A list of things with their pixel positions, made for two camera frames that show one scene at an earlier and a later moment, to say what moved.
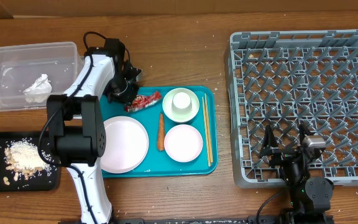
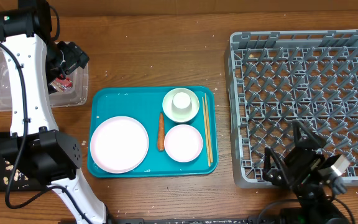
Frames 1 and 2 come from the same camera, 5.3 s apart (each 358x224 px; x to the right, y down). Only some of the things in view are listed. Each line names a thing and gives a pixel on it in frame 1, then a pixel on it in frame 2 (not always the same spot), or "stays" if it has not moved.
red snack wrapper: (140, 102) -> (61, 83)
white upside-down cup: (181, 102) stays
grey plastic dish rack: (327, 79) stays
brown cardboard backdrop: (2, 9) stays
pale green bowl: (180, 117) stays
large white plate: (127, 145) stays
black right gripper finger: (270, 141) -> (274, 170)
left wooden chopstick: (206, 131) stays
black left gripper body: (120, 89) -> (62, 59)
